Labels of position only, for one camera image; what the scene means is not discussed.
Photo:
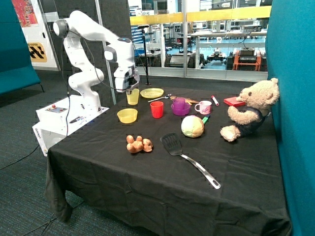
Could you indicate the purple plastic cup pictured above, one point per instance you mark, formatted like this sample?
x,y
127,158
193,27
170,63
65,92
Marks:
x,y
178,103

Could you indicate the small orange plush toy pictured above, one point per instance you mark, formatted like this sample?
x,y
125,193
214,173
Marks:
x,y
139,144

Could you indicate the black metal-handled spatula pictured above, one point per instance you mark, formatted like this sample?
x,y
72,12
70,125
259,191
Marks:
x,y
172,144

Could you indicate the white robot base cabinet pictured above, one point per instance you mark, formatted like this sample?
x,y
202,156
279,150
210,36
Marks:
x,y
53,125

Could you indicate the beige teddy bear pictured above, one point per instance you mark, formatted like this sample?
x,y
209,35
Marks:
x,y
259,99

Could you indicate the black pen on cabinet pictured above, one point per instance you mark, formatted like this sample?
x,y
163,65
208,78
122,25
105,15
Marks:
x,y
76,119

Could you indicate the red-capped white marker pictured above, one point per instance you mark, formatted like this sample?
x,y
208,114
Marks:
x,y
215,100

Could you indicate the yellow plastic cup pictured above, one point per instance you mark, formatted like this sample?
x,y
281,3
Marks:
x,y
133,98

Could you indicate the pastel plush ball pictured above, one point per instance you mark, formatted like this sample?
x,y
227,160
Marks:
x,y
192,126

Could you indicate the metal spoon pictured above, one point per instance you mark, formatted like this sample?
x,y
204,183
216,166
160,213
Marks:
x,y
156,99

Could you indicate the red flat block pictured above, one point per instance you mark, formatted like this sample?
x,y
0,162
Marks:
x,y
232,101

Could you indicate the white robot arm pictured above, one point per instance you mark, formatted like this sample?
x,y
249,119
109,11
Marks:
x,y
120,50

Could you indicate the black tablecloth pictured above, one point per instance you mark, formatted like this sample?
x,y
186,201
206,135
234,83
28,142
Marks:
x,y
167,194

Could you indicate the teal sofa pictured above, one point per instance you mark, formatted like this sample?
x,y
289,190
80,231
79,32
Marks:
x,y
16,70

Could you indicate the pink printed mug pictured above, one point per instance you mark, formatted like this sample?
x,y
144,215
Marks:
x,y
204,107

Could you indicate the green highlighter marker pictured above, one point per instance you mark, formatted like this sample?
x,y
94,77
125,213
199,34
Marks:
x,y
205,119

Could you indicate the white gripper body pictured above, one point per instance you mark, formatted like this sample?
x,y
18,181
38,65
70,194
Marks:
x,y
126,79

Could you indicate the red plastic cup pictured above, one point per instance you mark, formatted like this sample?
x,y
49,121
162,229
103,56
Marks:
x,y
157,109

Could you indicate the teal partition panel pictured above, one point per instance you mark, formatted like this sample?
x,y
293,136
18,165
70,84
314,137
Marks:
x,y
290,47

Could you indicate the yellow plastic bowl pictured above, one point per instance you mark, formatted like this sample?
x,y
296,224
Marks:
x,y
128,115

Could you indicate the purple plastic bowl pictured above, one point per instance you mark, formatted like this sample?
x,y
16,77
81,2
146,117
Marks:
x,y
181,112

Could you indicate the yellow-green plastic plate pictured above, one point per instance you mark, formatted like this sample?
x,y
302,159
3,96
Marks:
x,y
152,92

